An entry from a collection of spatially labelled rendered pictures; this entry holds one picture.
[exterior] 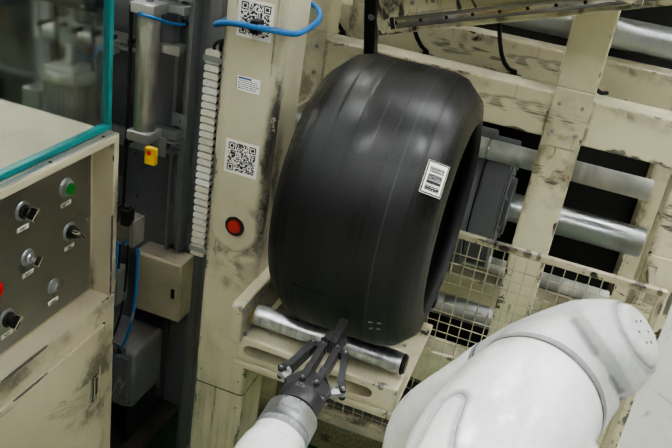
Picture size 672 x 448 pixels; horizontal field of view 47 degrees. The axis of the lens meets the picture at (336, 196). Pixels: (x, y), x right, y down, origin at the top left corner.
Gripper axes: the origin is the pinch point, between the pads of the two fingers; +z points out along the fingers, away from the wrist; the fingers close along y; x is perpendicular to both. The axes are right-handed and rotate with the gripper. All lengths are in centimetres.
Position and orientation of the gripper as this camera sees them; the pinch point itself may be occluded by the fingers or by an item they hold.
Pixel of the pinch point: (337, 335)
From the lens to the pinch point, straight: 145.3
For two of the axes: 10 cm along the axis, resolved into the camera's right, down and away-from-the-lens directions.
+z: 3.5, -4.8, 8.0
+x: -0.9, 8.4, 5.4
